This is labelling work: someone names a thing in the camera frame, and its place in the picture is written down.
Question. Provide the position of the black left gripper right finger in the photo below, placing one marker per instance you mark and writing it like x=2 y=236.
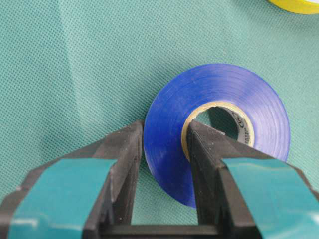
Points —
x=242 y=193

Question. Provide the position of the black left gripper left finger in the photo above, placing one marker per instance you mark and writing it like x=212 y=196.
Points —
x=79 y=194

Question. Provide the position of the yellow tape roll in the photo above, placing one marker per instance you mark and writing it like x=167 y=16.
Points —
x=298 y=6

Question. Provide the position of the green table cloth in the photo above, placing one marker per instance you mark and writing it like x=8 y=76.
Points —
x=73 y=71

